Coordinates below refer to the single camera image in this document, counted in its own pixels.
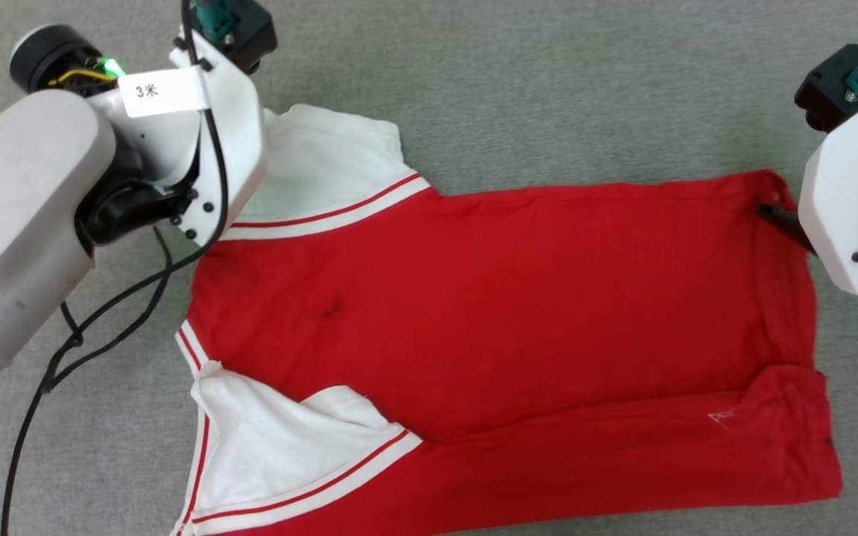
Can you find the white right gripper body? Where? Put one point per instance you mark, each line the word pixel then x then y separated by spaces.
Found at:
pixel 839 208

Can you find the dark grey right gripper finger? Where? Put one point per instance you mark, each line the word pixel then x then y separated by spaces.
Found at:
pixel 786 222

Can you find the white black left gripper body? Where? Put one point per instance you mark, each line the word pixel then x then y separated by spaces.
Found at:
pixel 239 149

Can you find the red and white jersey shirt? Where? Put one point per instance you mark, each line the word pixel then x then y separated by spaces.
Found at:
pixel 511 298

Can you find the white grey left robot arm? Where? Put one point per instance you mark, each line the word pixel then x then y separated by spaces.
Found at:
pixel 12 208

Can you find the white paper label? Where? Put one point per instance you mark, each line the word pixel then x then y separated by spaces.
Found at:
pixel 161 93

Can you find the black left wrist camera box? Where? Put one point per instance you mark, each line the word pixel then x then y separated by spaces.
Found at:
pixel 250 33

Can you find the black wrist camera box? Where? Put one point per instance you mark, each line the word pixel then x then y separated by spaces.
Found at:
pixel 824 89
pixel 250 33

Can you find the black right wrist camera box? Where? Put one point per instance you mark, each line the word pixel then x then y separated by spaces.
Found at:
pixel 824 89

